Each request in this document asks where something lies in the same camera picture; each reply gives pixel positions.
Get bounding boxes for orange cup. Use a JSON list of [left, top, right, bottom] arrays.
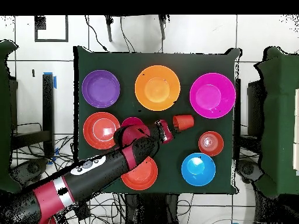
[[172, 114, 195, 131]]

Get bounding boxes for small magenta bowl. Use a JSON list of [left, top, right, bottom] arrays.
[[121, 117, 145, 127]]

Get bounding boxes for small orange bowl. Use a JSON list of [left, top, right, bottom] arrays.
[[198, 131, 224, 157]]

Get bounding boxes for large yellow-orange bowl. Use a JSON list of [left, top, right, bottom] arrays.
[[134, 65, 181, 112]]

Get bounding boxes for large blue bowl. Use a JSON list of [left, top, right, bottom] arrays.
[[181, 152, 217, 187]]

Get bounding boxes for large pink bowl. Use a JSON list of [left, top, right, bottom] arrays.
[[189, 72, 237, 119]]

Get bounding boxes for wide red-orange bowl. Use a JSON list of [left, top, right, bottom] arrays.
[[120, 156, 159, 191], [83, 111, 121, 151]]

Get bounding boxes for black metal stand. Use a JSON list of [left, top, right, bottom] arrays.
[[11, 73, 55, 158], [233, 78, 261, 162]]

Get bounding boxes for dark green tablecloth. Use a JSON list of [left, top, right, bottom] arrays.
[[72, 45, 241, 196]]

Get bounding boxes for wide purple bowl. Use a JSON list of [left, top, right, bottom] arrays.
[[81, 69, 121, 109]]

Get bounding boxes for grey stand leg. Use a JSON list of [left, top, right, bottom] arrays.
[[104, 15, 113, 43], [158, 15, 167, 40]]

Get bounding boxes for green cloth covered table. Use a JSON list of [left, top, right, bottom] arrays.
[[253, 45, 299, 198], [0, 38, 23, 194]]

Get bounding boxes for black floor power box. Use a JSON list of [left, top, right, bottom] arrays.
[[73, 201, 91, 222]]

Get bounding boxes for blue tape strip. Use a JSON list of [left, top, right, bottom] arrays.
[[43, 72, 57, 89]]

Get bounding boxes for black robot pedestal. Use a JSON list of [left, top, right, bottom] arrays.
[[124, 193, 180, 224]]

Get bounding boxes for black cable with plug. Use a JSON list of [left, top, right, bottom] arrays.
[[84, 15, 110, 53]]

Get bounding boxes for tangled floor cables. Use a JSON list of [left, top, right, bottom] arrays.
[[13, 135, 127, 224]]

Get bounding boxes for black square floor frame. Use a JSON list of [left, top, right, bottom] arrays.
[[34, 15, 69, 43]]

